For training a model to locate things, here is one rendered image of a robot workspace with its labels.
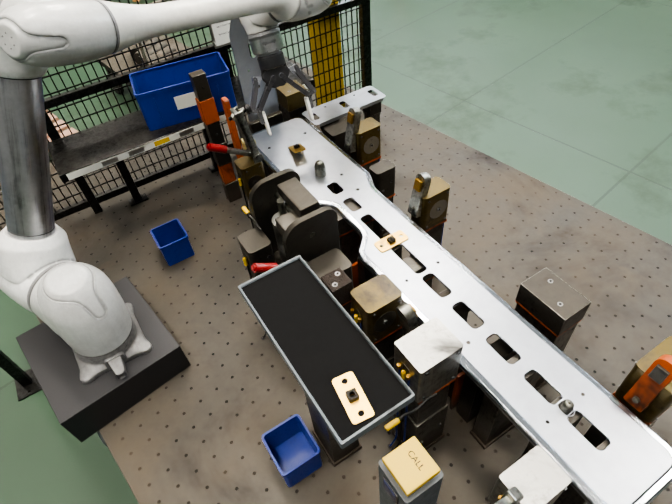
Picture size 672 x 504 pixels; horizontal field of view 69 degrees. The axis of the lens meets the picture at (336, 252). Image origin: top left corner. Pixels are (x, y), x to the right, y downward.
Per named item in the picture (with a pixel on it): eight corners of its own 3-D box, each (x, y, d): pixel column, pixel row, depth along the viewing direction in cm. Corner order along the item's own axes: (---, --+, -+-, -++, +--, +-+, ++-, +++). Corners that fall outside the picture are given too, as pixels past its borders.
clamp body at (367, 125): (389, 206, 175) (390, 121, 149) (362, 220, 171) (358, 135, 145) (378, 196, 179) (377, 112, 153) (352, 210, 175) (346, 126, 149)
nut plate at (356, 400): (375, 415, 74) (375, 412, 73) (353, 426, 73) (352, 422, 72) (352, 371, 80) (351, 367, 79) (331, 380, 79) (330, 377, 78)
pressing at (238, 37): (279, 111, 167) (261, 7, 142) (249, 122, 163) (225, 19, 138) (279, 110, 167) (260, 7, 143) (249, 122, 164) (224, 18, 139)
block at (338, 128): (366, 190, 182) (363, 124, 161) (339, 202, 178) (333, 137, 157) (355, 180, 186) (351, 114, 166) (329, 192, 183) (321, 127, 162)
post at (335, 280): (360, 375, 130) (352, 280, 100) (344, 385, 128) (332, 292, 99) (350, 362, 133) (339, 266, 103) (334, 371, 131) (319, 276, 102)
